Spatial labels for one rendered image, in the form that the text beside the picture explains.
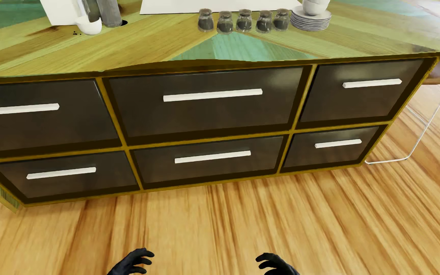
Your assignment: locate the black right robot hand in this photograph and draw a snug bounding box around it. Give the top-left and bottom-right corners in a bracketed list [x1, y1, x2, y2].
[255, 252, 301, 275]

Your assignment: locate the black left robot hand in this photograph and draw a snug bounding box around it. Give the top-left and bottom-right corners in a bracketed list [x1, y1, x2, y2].
[107, 248, 155, 275]

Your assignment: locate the wooden drawer cabinet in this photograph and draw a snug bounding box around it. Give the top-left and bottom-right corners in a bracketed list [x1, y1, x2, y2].
[0, 0, 440, 210]

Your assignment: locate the white cup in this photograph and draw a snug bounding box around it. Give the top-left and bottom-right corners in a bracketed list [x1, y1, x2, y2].
[76, 17, 103, 36]

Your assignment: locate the glass spice jar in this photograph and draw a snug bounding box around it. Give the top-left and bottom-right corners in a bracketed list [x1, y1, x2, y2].
[236, 9, 253, 33]
[217, 11, 234, 34]
[273, 8, 290, 31]
[198, 8, 214, 32]
[256, 10, 273, 33]

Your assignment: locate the stack of white plates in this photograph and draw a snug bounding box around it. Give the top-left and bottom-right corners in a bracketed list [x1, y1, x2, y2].
[290, 6, 332, 32]

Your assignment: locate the grey metal canister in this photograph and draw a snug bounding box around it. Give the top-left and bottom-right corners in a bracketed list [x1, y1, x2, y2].
[96, 0, 123, 28]

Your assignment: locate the white bowl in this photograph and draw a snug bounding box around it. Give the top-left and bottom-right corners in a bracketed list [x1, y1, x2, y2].
[302, 0, 331, 16]

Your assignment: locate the white coffee machine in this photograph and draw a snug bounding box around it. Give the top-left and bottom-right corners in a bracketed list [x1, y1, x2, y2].
[40, 0, 91, 26]

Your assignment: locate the white flat board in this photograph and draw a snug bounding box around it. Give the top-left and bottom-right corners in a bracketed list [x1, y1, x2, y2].
[139, 0, 303, 15]

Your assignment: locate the dark drawer with white handle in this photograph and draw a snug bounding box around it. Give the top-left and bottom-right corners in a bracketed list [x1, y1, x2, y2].
[0, 79, 122, 159]
[0, 151, 141, 204]
[103, 66, 313, 145]
[130, 134, 289, 189]
[279, 124, 389, 172]
[296, 57, 436, 129]

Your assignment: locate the wooden stool with wire frame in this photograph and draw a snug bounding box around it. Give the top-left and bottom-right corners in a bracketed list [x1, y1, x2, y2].
[364, 58, 440, 166]

